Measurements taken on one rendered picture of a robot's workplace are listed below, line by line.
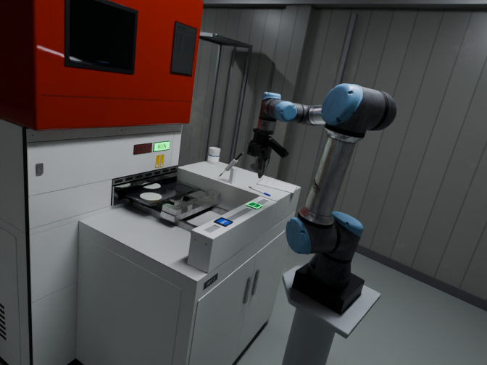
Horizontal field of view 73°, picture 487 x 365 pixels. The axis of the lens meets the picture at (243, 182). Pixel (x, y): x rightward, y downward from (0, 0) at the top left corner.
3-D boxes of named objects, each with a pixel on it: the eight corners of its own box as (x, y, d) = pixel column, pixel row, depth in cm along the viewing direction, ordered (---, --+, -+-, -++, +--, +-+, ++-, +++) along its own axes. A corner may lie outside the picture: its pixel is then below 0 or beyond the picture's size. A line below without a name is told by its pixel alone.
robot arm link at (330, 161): (333, 261, 109) (395, 93, 90) (296, 263, 102) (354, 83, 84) (313, 240, 119) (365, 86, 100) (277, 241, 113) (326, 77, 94)
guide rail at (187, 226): (132, 206, 162) (132, 200, 161) (135, 206, 163) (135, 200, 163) (217, 243, 140) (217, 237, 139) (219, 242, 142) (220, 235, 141)
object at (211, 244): (186, 263, 122) (190, 229, 118) (254, 221, 169) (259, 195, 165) (207, 274, 118) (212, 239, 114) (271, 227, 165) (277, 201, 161)
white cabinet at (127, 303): (75, 371, 164) (77, 221, 140) (194, 284, 246) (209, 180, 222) (175, 454, 136) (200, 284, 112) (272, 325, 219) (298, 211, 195)
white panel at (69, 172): (25, 233, 124) (22, 127, 112) (172, 189, 193) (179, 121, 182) (30, 236, 122) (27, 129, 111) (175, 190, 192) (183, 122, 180)
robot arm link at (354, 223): (361, 259, 114) (374, 225, 110) (330, 261, 108) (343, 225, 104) (339, 240, 124) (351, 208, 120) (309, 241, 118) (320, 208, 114)
